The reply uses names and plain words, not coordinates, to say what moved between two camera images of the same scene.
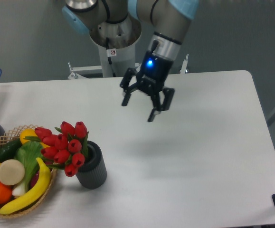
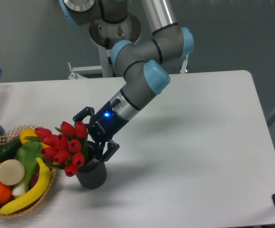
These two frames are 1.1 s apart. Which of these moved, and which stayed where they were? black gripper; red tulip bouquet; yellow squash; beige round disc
Moved: black gripper
Stayed: red tulip bouquet; beige round disc; yellow squash
